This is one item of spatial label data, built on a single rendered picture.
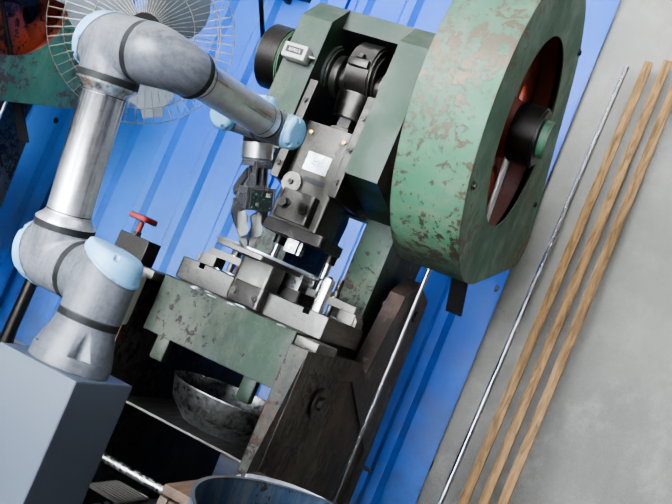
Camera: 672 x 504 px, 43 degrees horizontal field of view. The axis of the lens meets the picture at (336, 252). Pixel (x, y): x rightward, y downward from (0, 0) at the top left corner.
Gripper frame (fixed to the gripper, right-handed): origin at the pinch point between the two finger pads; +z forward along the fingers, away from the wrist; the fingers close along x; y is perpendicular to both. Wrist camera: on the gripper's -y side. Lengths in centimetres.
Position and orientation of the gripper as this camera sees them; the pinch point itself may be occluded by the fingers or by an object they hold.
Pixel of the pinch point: (246, 242)
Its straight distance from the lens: 207.0
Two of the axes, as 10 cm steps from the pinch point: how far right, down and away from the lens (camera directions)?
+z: -1.0, 9.9, 0.9
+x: 9.0, 0.5, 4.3
